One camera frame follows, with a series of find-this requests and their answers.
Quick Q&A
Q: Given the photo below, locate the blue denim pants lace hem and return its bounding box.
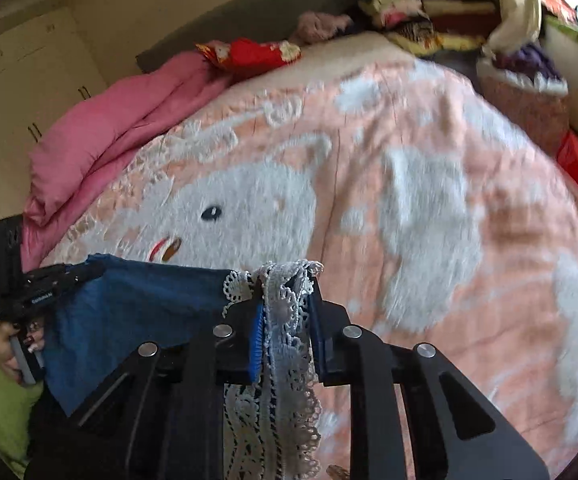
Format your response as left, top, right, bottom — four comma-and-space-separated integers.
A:
44, 254, 323, 479

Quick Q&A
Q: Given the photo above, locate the person left hand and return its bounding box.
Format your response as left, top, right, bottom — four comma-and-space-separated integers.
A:
0, 318, 46, 385

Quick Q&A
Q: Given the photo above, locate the pink quilt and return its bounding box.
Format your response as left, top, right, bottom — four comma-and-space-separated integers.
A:
21, 52, 231, 271

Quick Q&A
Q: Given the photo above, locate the green garment of person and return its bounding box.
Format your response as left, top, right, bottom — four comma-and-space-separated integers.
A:
0, 368, 44, 479

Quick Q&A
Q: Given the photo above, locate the pink white patterned bedspread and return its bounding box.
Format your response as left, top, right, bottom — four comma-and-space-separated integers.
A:
47, 38, 578, 478

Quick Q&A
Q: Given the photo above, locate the cream wardrobe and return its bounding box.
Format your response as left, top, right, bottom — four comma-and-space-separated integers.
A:
0, 9, 106, 218

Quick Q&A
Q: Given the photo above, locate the red floral pillow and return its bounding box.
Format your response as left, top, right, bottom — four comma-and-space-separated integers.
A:
196, 38, 302, 77

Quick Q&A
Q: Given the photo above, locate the green headboard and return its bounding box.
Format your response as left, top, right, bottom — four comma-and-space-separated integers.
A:
136, 0, 357, 73

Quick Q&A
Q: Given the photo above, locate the mauve crumpled garment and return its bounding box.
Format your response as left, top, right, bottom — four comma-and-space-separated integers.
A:
289, 11, 353, 46

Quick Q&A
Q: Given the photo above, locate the purple clothes pile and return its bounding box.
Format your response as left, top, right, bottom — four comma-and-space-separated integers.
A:
493, 44, 562, 82

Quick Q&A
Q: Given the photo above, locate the stack of folded clothes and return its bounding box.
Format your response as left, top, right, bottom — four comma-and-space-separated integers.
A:
357, 0, 502, 56

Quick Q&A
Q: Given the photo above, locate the cream curtain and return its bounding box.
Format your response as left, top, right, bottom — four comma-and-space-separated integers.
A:
483, 0, 542, 56

